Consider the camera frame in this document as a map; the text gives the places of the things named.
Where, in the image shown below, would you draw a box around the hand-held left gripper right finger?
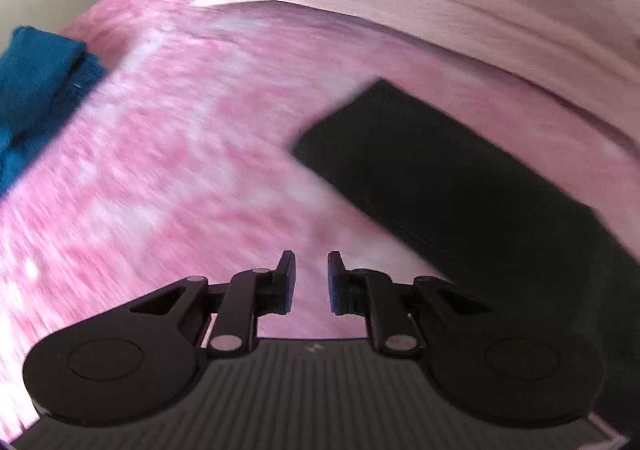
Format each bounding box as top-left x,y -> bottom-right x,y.
326,251 -> 493,359

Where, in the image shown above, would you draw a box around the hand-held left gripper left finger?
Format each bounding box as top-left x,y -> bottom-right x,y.
128,250 -> 298,359

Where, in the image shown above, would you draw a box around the black pants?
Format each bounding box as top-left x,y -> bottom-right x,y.
291,78 -> 640,436

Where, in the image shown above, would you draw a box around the pink mottled blanket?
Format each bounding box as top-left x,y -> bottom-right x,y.
0,0 -> 640,446

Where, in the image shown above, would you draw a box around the blue garment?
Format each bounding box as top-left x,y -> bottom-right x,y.
0,26 -> 107,201

